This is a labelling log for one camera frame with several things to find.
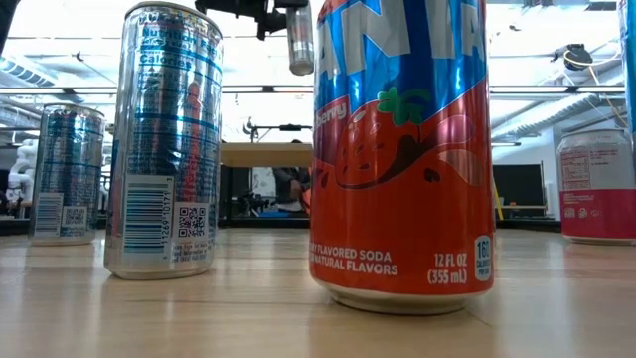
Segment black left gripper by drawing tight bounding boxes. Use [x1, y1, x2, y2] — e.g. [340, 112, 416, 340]
[195, 0, 310, 41]

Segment slim pale can black top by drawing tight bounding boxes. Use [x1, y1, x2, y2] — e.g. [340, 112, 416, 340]
[286, 2, 315, 77]

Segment orange Fanta strawberry soda can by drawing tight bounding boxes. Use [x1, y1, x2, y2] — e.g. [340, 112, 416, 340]
[307, 0, 496, 316]

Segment silver blue slim energy can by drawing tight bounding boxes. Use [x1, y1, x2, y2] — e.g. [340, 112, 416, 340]
[102, 0, 224, 281]
[618, 0, 636, 135]
[28, 102, 107, 248]

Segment wooden shelf black legs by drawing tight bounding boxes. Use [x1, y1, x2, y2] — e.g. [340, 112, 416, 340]
[220, 142, 315, 169]

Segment person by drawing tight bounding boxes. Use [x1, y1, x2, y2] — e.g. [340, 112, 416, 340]
[271, 138, 313, 215]

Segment black partition panel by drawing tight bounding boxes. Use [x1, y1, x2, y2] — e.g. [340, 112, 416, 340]
[492, 163, 547, 220]

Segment white machine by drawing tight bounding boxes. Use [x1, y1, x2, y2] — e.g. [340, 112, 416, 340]
[7, 138, 40, 203]

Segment white pink soda can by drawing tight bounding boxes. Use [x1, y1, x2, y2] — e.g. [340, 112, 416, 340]
[555, 127, 636, 246]

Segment black ceiling cord reel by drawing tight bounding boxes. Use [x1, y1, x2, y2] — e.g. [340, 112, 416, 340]
[241, 116, 313, 143]
[550, 43, 595, 72]

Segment yellow hanging cable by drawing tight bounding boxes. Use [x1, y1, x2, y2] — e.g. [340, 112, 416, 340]
[491, 178, 504, 221]

